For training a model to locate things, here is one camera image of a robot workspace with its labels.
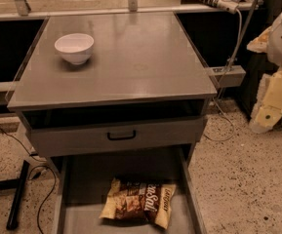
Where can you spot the grey open middle drawer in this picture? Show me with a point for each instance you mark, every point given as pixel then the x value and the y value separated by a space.
pixel 86 179

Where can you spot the black metal floor stand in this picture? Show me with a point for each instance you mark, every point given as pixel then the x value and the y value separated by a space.
pixel 18 184

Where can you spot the grey top drawer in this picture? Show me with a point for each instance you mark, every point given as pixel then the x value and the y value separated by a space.
pixel 99 138

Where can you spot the brown chip bag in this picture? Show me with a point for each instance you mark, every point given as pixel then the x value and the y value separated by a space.
pixel 149 201

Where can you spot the grey side bracket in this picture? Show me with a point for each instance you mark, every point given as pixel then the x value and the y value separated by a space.
pixel 226 79

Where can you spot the white ceramic bowl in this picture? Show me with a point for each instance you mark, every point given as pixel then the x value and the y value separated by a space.
pixel 76 48

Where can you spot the black drawer handle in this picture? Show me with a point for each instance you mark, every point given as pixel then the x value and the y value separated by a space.
pixel 121 136

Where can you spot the grey rail shelf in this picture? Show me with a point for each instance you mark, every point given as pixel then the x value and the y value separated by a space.
pixel 91 7

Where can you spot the grey drawer cabinet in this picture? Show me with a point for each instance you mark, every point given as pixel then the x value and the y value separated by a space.
pixel 142 68

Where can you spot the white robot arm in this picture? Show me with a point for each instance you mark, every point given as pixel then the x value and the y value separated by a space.
pixel 270 42

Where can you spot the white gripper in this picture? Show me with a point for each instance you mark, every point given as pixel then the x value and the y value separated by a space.
pixel 268 107

